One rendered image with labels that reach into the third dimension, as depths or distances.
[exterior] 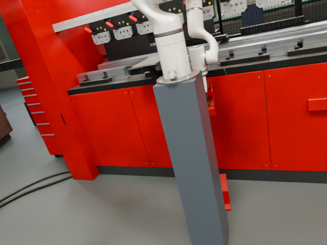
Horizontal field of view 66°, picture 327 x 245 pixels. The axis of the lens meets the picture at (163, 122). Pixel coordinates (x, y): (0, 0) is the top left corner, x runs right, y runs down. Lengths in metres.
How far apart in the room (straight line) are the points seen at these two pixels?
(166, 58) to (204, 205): 0.74
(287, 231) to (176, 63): 1.15
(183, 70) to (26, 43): 1.53
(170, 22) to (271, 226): 1.28
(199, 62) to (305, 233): 1.11
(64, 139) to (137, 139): 0.70
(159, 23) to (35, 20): 1.40
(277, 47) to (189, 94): 0.87
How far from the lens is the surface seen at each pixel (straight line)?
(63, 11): 2.28
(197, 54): 1.42
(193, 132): 1.10
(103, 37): 2.09
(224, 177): 1.91
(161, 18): 1.04
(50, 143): 3.23
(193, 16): 1.48
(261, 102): 1.73
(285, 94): 1.72
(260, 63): 1.66
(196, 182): 1.25
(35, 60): 2.30
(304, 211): 1.83
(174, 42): 1.04
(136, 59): 2.29
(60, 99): 2.27
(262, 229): 1.71
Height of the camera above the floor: 1.25
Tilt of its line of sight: 22 degrees down
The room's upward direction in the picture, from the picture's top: 14 degrees counter-clockwise
